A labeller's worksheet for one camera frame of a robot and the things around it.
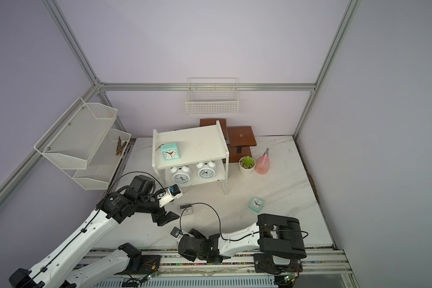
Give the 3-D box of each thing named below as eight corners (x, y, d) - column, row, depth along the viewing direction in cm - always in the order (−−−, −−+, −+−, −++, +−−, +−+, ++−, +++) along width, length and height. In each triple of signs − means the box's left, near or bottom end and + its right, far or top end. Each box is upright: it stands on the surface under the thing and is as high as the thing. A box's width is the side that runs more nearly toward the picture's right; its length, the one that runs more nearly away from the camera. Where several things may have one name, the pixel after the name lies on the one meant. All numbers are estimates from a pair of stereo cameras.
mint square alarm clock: (247, 207, 92) (248, 204, 90) (253, 197, 96) (254, 195, 94) (259, 213, 90) (259, 211, 88) (264, 204, 93) (265, 202, 91)
